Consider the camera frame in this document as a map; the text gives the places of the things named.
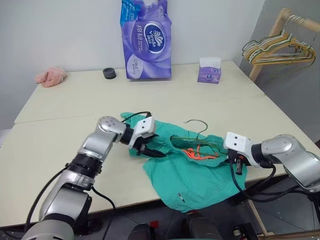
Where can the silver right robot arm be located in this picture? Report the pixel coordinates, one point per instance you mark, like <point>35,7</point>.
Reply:
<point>292,155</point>

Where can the dark rounded shape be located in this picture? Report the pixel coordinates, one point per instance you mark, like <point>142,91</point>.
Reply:
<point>142,232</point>
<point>202,226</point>

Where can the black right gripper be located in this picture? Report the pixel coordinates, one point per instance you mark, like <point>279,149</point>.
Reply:
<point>237,156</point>

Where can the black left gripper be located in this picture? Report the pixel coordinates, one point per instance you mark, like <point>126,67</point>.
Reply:
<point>140,148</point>

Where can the large purple tissue pack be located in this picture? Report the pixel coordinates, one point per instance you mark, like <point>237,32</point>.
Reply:
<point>147,55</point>

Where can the light wooden floor frame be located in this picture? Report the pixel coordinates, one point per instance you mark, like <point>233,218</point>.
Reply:
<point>258,217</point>

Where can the bunch of hangers on rack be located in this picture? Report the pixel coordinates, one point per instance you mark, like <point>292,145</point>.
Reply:
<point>275,60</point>

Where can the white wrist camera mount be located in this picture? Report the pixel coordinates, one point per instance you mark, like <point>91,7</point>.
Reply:
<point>236,141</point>
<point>146,126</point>

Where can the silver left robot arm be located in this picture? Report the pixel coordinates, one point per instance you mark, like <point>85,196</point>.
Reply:
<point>100,142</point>

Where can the wooden clothes rack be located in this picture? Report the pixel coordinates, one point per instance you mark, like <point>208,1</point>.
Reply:
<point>260,66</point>

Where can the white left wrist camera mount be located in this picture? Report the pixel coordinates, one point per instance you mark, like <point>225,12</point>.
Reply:
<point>146,126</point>

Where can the small purple tissue pack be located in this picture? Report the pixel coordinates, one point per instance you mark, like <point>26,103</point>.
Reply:
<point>208,72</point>

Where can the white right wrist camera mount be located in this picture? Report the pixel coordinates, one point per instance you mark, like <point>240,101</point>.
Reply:
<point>236,141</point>

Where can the pink fluffy towel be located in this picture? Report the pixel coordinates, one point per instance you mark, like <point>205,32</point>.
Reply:
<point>51,77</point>

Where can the green shorts with orange drawstring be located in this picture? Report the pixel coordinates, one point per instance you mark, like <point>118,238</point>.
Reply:
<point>190,180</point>

